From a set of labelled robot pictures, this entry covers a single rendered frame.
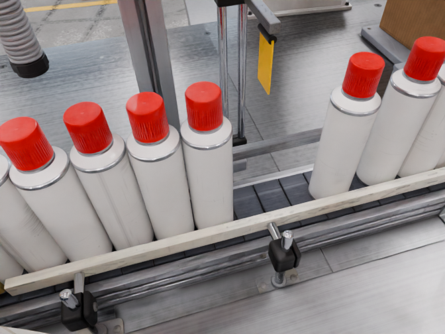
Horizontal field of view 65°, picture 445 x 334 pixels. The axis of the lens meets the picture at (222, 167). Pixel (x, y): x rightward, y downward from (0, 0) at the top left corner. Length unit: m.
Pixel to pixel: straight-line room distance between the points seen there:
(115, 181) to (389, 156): 0.33
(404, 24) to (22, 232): 0.83
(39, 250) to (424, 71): 0.45
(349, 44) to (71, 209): 0.76
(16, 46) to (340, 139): 0.34
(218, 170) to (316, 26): 0.72
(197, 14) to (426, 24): 0.57
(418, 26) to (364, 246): 0.53
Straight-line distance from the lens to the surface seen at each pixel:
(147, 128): 0.31
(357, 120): 0.39
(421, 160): 0.53
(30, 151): 0.33
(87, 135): 0.32
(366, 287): 0.45
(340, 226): 0.49
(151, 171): 0.34
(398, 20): 0.95
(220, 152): 0.34
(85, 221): 0.39
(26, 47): 0.39
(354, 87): 0.38
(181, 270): 0.44
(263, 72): 0.35
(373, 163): 0.50
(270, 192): 0.50
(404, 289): 0.47
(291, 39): 0.95
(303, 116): 0.70
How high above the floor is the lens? 1.27
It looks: 48 degrees down
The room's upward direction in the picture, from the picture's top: 2 degrees counter-clockwise
